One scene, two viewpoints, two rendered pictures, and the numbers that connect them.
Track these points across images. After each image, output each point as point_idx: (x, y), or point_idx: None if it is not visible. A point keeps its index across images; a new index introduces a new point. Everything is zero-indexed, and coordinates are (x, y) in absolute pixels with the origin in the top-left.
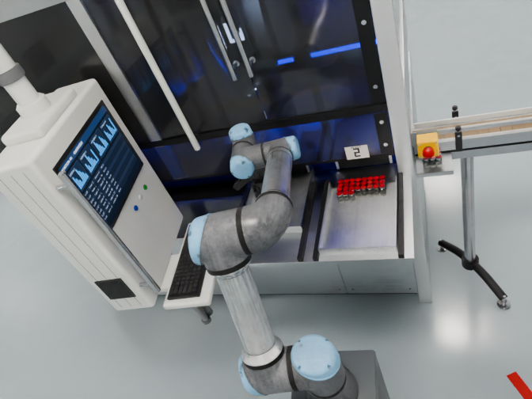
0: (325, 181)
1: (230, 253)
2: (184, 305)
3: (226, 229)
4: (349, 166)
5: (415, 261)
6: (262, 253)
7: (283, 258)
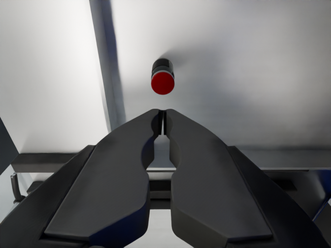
0: (290, 192)
1: None
2: None
3: None
4: (319, 219)
5: None
6: (6, 40)
7: (16, 117)
